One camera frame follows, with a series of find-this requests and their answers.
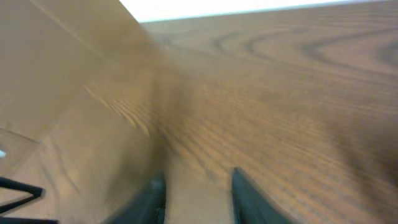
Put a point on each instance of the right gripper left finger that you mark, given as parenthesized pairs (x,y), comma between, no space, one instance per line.
(148,207)

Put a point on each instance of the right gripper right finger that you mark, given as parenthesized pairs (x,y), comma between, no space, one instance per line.
(249,206)

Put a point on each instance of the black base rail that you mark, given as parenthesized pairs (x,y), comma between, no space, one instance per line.
(33,193)

